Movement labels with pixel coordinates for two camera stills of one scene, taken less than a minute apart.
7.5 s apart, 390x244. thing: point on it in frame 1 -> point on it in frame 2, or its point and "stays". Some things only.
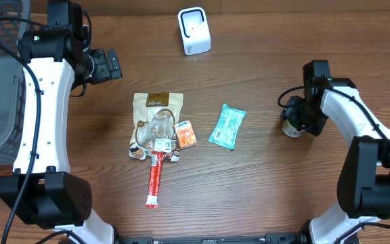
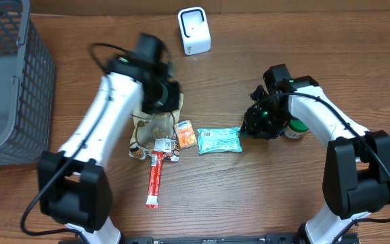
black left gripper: [103, 72] -> [166, 99]
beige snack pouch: [154, 116] stays
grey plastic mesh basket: [2, 99] stays
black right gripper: [290, 112] -> [255, 128]
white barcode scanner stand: [194, 30] stays
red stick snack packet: [155, 177] stays
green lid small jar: [292, 129] stays
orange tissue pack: [185, 134] stays
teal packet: [226, 131] -> [219, 139]
